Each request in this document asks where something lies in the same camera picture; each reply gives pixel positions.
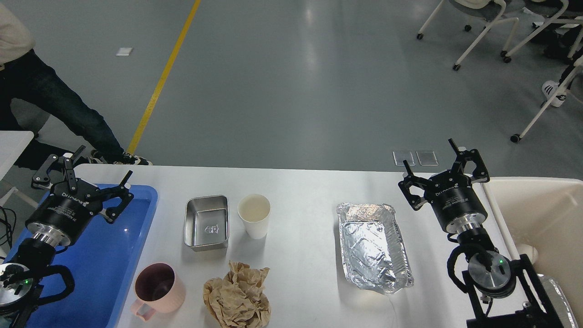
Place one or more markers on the person in dark jeans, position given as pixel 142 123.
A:
pixel 26 77

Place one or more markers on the white side table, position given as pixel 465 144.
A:
pixel 12 144

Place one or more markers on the steel rectangular container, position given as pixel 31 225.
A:
pixel 207 224

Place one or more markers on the crumpled brown paper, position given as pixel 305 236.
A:
pixel 238 300

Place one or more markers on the pink mug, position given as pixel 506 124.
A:
pixel 159 290

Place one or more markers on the floor outlet plate right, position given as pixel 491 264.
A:
pixel 427 158

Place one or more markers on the white paper cup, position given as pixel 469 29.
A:
pixel 254 211

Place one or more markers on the aluminium foil tray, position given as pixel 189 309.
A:
pixel 373 253

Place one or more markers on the white sneaker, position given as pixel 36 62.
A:
pixel 549 89

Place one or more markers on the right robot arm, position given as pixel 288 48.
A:
pixel 475 265

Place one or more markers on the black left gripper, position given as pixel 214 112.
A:
pixel 65 213

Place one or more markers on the floor outlet plate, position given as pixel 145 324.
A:
pixel 427 158
pixel 401 156

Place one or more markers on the beige plastic bin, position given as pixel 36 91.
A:
pixel 542 217

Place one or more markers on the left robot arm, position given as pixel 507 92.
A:
pixel 30 279

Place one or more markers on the foil tray in bin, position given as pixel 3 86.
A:
pixel 559 301

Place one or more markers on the floor outlet plate left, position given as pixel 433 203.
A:
pixel 401 156

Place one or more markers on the white chair at right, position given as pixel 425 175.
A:
pixel 573 70

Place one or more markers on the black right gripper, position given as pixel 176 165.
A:
pixel 453 200

